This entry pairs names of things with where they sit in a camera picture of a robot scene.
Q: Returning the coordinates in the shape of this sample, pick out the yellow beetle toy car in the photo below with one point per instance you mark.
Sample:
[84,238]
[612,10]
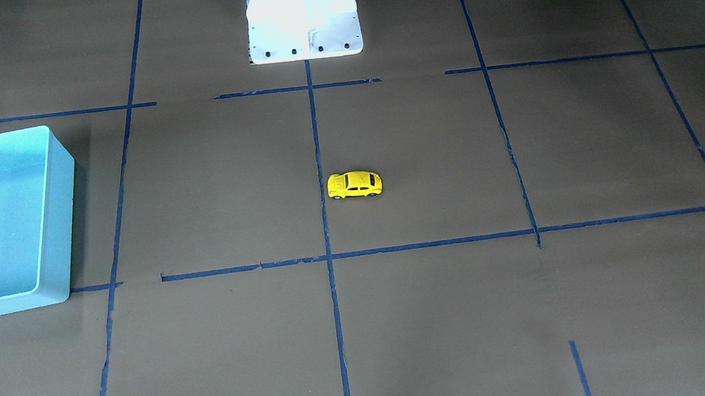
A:
[354,184]

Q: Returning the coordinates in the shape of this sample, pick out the teal plastic bin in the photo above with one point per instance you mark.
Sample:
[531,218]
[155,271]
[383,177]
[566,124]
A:
[36,218]

